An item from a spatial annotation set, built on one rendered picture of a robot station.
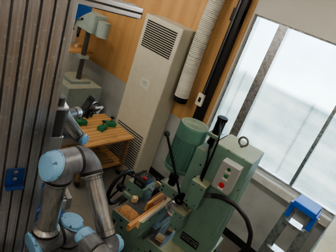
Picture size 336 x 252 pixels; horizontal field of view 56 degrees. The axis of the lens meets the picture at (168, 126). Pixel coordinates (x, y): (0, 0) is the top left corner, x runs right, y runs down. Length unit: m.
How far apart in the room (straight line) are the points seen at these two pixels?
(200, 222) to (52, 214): 0.84
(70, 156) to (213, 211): 0.88
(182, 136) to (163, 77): 1.61
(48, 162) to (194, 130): 0.82
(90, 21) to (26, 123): 2.59
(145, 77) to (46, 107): 2.23
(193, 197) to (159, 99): 1.81
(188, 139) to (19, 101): 0.90
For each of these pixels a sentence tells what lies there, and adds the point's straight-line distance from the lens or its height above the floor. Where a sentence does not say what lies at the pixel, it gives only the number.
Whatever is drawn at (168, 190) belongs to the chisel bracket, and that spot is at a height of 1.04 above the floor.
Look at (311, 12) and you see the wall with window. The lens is 3.02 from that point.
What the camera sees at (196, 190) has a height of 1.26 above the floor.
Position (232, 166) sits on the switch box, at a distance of 1.62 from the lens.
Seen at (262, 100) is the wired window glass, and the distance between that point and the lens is 3.19.
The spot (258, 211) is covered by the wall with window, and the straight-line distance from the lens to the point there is 3.37.
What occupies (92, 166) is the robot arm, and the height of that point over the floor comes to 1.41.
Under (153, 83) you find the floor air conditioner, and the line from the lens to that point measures 3.42.
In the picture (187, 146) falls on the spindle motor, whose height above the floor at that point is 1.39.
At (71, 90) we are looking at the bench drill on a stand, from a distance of 3.95.
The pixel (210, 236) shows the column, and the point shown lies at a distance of 1.91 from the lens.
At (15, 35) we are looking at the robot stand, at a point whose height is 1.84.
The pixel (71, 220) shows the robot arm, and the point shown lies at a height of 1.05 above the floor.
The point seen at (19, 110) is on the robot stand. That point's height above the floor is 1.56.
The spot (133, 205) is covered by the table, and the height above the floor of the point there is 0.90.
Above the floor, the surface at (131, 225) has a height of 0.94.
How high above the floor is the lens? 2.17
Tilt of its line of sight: 23 degrees down
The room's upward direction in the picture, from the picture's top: 20 degrees clockwise
